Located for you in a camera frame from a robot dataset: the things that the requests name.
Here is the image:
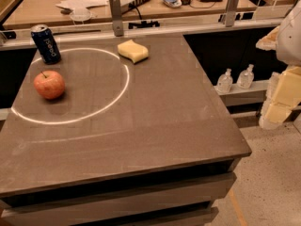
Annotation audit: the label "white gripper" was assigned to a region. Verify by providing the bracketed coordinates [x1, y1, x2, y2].
[256, 26, 301, 130]

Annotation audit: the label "yellow sponge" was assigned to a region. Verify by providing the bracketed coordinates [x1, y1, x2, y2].
[118, 40, 149, 64]

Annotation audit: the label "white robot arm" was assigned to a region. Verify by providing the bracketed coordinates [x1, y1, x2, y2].
[256, 1, 301, 129]

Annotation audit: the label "red apple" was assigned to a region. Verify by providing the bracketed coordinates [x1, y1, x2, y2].
[34, 71, 65, 100]

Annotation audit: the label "right clear sanitizer bottle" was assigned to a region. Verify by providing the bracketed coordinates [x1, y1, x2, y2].
[237, 64, 254, 89]

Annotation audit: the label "clear sanitizer bottle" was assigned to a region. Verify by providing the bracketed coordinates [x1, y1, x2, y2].
[216, 69, 232, 93]
[237, 64, 254, 89]

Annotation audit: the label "left clear sanitizer bottle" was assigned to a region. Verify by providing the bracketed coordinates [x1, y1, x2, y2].
[216, 69, 232, 93]

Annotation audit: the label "upper cabinet drawer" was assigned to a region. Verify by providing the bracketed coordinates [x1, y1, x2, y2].
[2, 172, 236, 226]

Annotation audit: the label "cabinet drawer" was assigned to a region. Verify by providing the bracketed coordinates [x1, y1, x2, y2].
[2, 172, 236, 226]
[103, 207, 218, 226]

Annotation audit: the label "lower cabinet drawer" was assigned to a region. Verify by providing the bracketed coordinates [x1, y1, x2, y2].
[103, 207, 218, 226]

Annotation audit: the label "blue white packet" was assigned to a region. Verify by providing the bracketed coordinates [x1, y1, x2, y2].
[163, 0, 182, 8]

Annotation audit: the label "grey power strip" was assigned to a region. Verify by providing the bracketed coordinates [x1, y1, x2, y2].
[120, 0, 150, 13]

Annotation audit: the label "clear plastic lid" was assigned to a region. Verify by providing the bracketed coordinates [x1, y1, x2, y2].
[70, 8, 92, 22]

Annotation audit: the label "white papers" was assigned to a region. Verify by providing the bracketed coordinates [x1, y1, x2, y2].
[56, 0, 108, 9]

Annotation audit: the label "blue pepsi can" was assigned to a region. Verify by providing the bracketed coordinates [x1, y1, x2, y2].
[31, 24, 61, 64]

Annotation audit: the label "wooden back desk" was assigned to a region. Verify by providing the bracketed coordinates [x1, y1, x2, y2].
[2, 0, 258, 30]

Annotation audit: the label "right metal post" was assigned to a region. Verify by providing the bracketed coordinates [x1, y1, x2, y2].
[223, 0, 239, 27]

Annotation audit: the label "metal post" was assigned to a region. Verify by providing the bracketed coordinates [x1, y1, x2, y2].
[223, 0, 239, 27]
[109, 0, 124, 37]

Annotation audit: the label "black bracket on rail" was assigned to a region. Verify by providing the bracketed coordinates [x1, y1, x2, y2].
[128, 21, 160, 29]

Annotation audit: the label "left metal post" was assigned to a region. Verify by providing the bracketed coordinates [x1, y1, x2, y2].
[109, 0, 124, 37]

